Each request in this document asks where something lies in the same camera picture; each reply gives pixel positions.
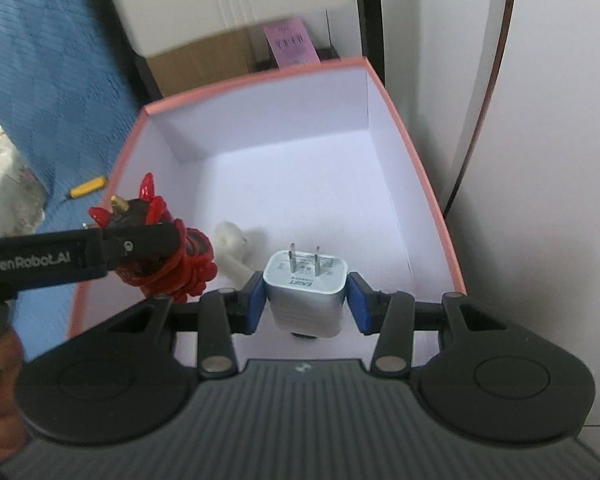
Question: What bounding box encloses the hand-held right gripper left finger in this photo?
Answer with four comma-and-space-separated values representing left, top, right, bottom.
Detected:
105, 272, 269, 376

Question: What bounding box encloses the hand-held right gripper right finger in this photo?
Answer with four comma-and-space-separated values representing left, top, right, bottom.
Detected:
347, 271, 512, 376

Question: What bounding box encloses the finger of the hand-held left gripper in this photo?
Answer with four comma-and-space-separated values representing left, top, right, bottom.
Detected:
98, 222, 182, 275

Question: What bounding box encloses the white charger plug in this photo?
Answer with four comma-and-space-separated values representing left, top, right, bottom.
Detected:
262, 242, 350, 339

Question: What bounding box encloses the red figurine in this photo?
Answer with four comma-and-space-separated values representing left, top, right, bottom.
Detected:
87, 172, 219, 304

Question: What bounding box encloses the white bear toy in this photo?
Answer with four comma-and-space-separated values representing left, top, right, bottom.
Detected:
213, 220, 266, 287

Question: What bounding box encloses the pink cardboard box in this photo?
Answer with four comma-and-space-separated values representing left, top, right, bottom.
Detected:
67, 57, 467, 367

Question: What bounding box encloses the person's left hand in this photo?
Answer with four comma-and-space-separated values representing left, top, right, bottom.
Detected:
0, 329, 29, 464

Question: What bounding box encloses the blue quilted chair cushion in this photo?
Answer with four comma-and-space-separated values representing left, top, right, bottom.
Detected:
0, 0, 149, 343

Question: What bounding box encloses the brown cardboard box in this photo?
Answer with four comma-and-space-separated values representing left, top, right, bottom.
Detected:
147, 25, 264, 99

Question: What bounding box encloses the white cabinet with dark trim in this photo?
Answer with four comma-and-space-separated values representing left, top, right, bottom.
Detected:
377, 0, 600, 429

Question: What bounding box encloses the pink paper packet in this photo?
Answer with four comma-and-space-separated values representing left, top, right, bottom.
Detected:
262, 16, 324, 70

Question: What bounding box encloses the yellow handled screwdriver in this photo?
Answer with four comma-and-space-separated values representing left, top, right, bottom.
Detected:
62, 175, 109, 200

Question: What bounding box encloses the beige chair with black frame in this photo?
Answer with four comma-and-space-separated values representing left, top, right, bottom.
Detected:
97, 0, 387, 102

